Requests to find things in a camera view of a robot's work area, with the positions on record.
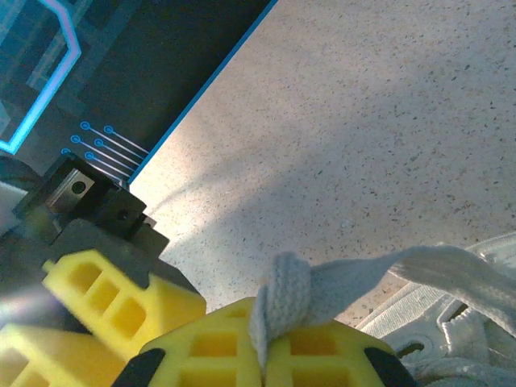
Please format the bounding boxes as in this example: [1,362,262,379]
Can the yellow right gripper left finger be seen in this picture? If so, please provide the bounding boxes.
[119,297,266,387]

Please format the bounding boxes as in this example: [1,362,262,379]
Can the white sneaker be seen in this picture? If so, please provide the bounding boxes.
[357,231,516,387]

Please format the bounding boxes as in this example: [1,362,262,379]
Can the white shoelace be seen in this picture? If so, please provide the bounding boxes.
[248,244,516,374]

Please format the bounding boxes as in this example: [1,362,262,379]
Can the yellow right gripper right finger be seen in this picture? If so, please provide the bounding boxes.
[264,318,418,387]

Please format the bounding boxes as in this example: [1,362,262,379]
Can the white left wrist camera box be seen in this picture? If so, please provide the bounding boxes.
[0,180,26,237]

